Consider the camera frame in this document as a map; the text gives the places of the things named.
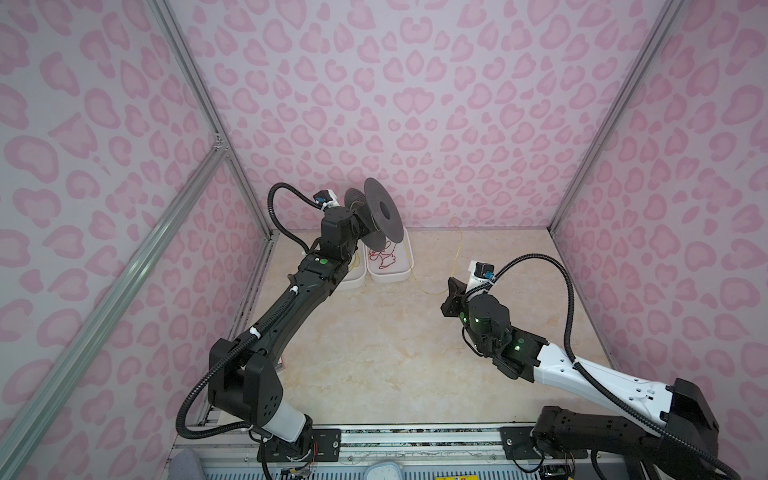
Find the aluminium frame right post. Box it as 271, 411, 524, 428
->
547, 0, 688, 237

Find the dark grey cable spool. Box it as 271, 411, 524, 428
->
344, 178, 405, 252

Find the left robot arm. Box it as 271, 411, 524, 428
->
175, 189, 374, 457

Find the white plastic tray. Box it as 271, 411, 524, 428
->
337, 249, 367, 291
364, 229, 415, 283

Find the aluminium frame left post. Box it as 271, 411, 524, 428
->
146, 0, 272, 239

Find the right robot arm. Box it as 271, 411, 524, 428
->
441, 253, 740, 479

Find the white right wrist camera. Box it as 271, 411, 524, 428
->
467, 260, 495, 289

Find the white plastic tray left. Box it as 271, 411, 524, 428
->
337, 249, 367, 291

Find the aluminium frame diagonal bar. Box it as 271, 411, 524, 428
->
1, 143, 228, 479

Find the aluminium frame post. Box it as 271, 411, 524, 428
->
547, 0, 688, 237
146, 0, 272, 239

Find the white plastic tray right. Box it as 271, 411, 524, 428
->
364, 229, 415, 283

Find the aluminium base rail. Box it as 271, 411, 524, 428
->
160, 423, 665, 479

